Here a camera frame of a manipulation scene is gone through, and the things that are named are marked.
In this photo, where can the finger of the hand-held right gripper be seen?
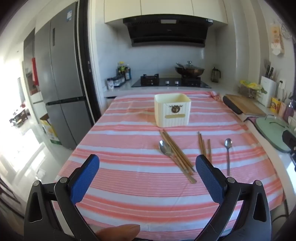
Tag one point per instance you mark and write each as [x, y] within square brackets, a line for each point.
[289, 140]

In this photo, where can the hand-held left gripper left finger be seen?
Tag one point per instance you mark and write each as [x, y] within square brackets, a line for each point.
[85, 176]

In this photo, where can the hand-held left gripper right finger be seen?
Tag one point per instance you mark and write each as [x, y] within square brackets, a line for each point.
[208, 176]

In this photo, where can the metal spoon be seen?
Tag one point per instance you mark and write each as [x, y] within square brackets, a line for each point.
[228, 143]
[164, 147]

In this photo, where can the white ribbed utensil box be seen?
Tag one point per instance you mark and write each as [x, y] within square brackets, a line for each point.
[172, 111]

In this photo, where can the pink jar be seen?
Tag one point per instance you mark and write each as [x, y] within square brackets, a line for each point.
[289, 112]

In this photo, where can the yellow packet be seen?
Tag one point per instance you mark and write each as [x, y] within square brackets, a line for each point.
[275, 105]

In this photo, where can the white knife block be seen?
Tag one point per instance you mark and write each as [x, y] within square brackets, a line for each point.
[268, 92]

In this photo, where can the pink white striped tablecloth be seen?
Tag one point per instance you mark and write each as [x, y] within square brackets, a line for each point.
[129, 143]

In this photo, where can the wooden cutting board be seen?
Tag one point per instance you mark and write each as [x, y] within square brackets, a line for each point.
[247, 104]

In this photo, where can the yellow cardboard box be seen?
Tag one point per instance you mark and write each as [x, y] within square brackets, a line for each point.
[49, 129]

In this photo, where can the clear rack with yellow items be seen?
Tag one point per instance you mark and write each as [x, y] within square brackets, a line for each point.
[251, 87]

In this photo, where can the black flat pad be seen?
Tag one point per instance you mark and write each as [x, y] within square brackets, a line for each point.
[231, 105]

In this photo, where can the dark low table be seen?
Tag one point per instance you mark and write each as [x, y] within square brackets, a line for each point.
[18, 118]

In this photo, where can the grey refrigerator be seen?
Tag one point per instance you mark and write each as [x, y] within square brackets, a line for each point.
[62, 81]

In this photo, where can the glass pitcher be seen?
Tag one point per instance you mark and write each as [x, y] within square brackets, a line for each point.
[215, 75]

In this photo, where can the black gas cooktop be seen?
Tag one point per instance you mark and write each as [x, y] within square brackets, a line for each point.
[168, 82]

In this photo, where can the wok with glass lid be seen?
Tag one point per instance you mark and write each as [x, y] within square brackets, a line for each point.
[189, 69]

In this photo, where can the dark sauce bottle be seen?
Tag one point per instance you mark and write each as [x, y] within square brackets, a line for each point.
[127, 73]

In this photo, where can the green cap bottle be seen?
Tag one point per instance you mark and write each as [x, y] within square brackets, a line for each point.
[120, 69]

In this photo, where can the black range hood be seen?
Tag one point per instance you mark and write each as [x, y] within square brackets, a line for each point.
[166, 32]

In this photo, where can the white wall socket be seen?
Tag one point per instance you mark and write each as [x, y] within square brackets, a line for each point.
[282, 85]

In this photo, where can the orange white wall hanging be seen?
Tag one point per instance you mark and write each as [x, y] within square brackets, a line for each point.
[276, 37]

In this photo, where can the red wall hanging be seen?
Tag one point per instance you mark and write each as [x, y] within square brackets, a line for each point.
[35, 70]

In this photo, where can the cream wall cabinets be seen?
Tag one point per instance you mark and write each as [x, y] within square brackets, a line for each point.
[161, 9]

